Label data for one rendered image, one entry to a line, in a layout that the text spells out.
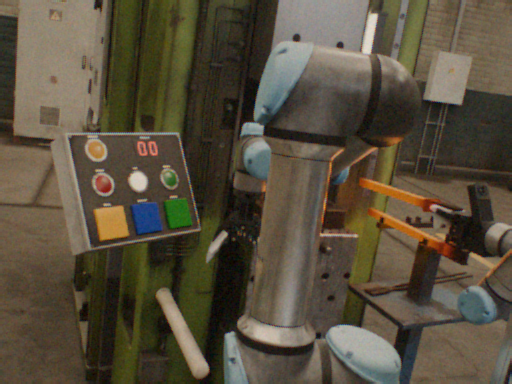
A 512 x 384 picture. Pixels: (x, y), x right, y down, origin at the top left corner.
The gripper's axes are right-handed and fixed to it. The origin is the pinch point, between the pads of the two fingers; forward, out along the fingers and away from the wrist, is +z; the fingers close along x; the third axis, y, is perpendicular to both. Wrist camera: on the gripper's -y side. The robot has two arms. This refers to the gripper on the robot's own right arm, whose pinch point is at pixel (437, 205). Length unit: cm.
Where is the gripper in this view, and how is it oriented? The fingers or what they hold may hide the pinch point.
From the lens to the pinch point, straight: 146.9
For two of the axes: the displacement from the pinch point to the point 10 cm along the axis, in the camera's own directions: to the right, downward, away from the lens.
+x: 9.1, 0.3, 4.0
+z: -3.8, -2.4, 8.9
